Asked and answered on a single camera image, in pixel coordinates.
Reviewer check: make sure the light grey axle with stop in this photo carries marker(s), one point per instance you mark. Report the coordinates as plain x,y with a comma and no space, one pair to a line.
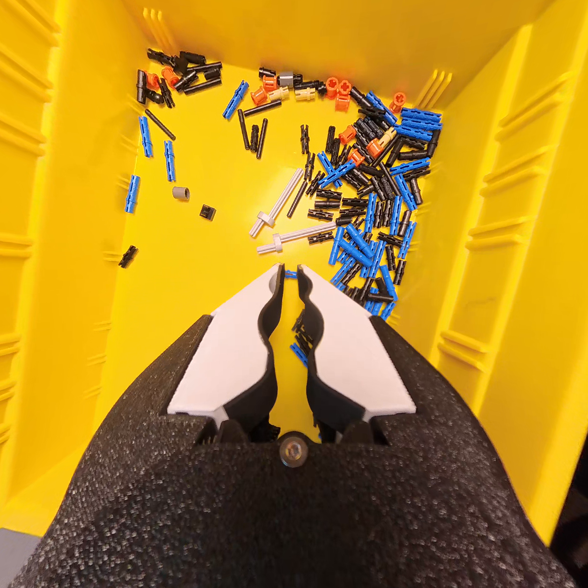
281,196
303,235

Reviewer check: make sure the yellow storage bin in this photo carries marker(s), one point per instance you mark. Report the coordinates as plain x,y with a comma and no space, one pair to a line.
69,229

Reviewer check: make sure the heap of blue and black pins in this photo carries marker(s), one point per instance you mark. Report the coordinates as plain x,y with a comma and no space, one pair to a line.
415,117

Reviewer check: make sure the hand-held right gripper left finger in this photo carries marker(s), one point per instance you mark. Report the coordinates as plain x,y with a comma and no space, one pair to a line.
225,363

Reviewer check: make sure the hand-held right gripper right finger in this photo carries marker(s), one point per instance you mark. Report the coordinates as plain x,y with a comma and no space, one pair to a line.
363,363

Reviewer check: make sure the small black square piece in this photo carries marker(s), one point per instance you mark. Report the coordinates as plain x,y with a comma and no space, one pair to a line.
207,212

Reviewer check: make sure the grey bush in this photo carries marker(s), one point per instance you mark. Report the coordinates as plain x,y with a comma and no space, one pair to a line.
181,193

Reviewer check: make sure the scattered orange bushes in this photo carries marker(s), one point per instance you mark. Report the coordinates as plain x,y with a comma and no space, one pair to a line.
342,99

